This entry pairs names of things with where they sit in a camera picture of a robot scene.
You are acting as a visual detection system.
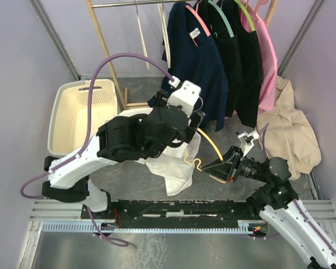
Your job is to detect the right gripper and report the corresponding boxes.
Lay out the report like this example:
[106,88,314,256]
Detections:
[202,146,270,183]

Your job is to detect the yellow hanger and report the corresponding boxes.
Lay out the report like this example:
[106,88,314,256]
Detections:
[184,128,226,184]

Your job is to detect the white t shirt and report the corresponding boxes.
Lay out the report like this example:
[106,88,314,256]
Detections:
[120,106,202,196]

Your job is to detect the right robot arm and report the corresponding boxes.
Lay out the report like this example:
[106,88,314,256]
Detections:
[202,146,336,268]

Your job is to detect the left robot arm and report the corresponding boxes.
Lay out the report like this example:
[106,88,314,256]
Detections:
[41,85,204,219]

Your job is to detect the white plastic hanger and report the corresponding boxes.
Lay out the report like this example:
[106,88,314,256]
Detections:
[134,0,148,58]

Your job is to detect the navy blue t shirt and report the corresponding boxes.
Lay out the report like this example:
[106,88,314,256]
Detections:
[147,1,230,132]

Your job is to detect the black t shirt left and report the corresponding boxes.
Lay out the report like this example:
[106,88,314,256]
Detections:
[194,1,243,117]

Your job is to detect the black t shirt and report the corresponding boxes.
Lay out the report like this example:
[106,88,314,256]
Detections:
[218,1,263,128]
[194,1,243,117]

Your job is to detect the pink t shirt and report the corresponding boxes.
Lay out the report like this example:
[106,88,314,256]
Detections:
[241,1,277,114]

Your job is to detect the black t shirt right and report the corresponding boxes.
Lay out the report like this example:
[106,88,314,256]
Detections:
[218,1,263,128]

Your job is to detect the pink hanger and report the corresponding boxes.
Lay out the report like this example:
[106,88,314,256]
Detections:
[254,0,269,13]
[185,4,211,47]

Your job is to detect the lime green hanger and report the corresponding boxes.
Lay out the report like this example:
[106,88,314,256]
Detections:
[234,0,255,31]

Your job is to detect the pink hanger far right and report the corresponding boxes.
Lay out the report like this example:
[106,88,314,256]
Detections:
[254,0,269,13]

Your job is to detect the beige garment on floor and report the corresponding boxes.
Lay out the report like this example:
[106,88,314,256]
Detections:
[257,77,321,180]

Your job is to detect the wooden clothes rack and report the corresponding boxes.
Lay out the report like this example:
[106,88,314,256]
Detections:
[84,0,278,110]

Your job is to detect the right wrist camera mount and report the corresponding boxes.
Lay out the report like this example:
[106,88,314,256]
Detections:
[236,131,260,157]

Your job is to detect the white slotted cable duct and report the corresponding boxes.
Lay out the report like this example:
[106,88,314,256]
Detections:
[41,221,267,235]

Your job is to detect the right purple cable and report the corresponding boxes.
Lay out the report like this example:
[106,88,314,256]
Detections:
[251,122,336,269]

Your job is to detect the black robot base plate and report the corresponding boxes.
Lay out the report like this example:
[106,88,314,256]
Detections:
[92,200,265,228]

